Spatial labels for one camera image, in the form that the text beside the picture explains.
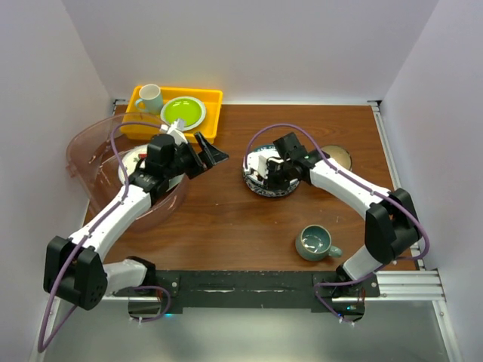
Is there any clear pink plastic bin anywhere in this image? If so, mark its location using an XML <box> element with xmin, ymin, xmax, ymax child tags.
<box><xmin>66</xmin><ymin>112</ymin><xmax>191</xmax><ymax>232</ymax></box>

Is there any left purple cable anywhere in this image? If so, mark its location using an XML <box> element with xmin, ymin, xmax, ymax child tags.
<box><xmin>36</xmin><ymin>121</ymin><xmax>173</xmax><ymax>354</ymax></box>

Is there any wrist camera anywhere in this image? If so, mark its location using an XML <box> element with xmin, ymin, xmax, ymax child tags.
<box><xmin>257</xmin><ymin>155</ymin><xmax>284</xmax><ymax>179</ymax></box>
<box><xmin>159</xmin><ymin>118</ymin><xmax>188</xmax><ymax>146</ymax></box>

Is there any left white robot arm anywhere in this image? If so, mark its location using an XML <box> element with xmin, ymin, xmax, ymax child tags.
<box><xmin>43</xmin><ymin>133</ymin><xmax>229</xmax><ymax>311</ymax></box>

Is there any teal ceramic mug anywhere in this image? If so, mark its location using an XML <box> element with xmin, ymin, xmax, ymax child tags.
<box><xmin>295</xmin><ymin>225</ymin><xmax>343</xmax><ymax>262</ymax></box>

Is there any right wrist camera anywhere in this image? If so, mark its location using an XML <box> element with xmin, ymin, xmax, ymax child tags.
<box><xmin>257</xmin><ymin>155</ymin><xmax>284</xmax><ymax>179</ymax></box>

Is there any lime green plate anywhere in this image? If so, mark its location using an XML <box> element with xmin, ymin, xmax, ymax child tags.
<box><xmin>160</xmin><ymin>96</ymin><xmax>207</xmax><ymax>130</ymax></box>

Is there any cream patterned bowl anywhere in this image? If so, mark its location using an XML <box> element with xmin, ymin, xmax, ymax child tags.
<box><xmin>321</xmin><ymin>145</ymin><xmax>352</xmax><ymax>171</ymax></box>

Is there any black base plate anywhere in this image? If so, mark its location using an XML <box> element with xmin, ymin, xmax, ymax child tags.
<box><xmin>156</xmin><ymin>270</ymin><xmax>380</xmax><ymax>315</ymax></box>

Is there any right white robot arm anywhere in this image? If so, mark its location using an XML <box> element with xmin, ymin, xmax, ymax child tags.
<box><xmin>257</xmin><ymin>133</ymin><xmax>429</xmax><ymax>296</ymax></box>

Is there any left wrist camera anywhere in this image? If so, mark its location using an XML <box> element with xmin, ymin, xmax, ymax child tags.
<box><xmin>159</xmin><ymin>118</ymin><xmax>188</xmax><ymax>146</ymax></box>

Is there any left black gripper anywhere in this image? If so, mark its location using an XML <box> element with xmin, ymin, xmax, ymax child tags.
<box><xmin>165</xmin><ymin>132</ymin><xmax>228</xmax><ymax>179</ymax></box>

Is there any watermelon plate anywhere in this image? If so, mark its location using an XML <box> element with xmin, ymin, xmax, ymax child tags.
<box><xmin>122</xmin><ymin>144</ymin><xmax>183</xmax><ymax>191</ymax></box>
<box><xmin>242</xmin><ymin>144</ymin><xmax>284</xmax><ymax>189</ymax></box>

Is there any pale green white mug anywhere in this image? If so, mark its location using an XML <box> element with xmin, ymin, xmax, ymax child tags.
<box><xmin>134</xmin><ymin>84</ymin><xmax>164</xmax><ymax>115</ymax></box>

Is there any yellow plastic tray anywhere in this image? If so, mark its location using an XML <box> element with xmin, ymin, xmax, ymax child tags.
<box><xmin>119</xmin><ymin>84</ymin><xmax>224</xmax><ymax>145</ymax></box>

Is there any dark floral plate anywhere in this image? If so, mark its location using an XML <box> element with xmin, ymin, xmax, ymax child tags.
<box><xmin>239</xmin><ymin>143</ymin><xmax>303</xmax><ymax>198</ymax></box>

